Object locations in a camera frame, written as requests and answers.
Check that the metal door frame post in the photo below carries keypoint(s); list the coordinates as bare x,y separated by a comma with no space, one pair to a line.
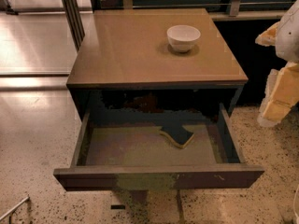
74,21

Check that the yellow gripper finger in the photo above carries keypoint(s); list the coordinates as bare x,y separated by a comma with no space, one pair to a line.
281,95
268,37

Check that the white ceramic bowl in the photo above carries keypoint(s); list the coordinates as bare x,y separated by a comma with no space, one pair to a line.
182,38

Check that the metal bar bottom left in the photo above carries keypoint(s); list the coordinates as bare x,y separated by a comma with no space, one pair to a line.
9,212

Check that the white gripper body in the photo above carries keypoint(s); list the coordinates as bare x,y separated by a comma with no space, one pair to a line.
289,39

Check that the dark blue yellow sponge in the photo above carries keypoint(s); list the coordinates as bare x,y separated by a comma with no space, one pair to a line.
177,135

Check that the brown cabinet with counter top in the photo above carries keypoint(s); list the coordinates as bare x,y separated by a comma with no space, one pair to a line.
126,62

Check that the open brown top drawer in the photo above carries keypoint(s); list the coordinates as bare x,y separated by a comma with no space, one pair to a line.
123,149

